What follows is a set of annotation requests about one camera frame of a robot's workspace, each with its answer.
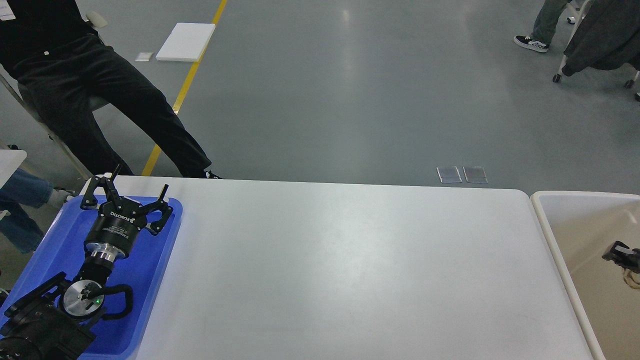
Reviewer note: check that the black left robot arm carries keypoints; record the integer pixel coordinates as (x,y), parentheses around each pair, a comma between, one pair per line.
(89,289)

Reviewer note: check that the beige plastic bin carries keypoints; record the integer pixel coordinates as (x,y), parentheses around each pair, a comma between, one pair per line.
(579,226)

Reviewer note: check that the blue plastic tray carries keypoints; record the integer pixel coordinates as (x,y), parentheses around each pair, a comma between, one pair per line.
(62,250)

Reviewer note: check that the white foam board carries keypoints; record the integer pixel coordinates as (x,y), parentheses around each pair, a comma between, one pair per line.
(186,42)

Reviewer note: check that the rolling chair with jacket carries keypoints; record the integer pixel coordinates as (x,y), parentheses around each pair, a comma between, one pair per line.
(605,37)

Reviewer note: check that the small white floor card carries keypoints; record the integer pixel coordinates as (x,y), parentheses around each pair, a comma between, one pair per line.
(144,57)

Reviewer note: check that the brown paper ball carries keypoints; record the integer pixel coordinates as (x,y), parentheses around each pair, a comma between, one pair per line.
(630,280)

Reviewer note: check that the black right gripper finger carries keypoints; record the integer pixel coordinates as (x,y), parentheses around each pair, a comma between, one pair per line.
(623,256)

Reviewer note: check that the clear floor plate left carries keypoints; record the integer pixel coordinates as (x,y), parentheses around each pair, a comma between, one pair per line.
(449,174)

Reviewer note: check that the clear floor plate right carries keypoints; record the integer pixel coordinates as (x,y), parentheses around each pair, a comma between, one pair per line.
(475,174)

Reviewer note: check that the person in blue jeans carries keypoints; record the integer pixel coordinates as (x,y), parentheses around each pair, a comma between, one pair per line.
(26,189)

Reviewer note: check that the person in black clothes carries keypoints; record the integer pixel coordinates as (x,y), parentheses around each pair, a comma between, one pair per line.
(47,47)

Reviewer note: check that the white side table corner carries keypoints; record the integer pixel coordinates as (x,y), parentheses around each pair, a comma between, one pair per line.
(10,160)

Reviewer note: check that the clear floor plate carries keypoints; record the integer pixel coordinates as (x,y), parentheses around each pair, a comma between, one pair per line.
(449,174)
(475,174)

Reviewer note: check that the person with checkered sneaker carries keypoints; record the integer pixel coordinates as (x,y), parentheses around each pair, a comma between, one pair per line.
(544,28)

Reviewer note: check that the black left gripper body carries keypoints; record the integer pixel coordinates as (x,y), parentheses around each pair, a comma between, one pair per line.
(116,228)

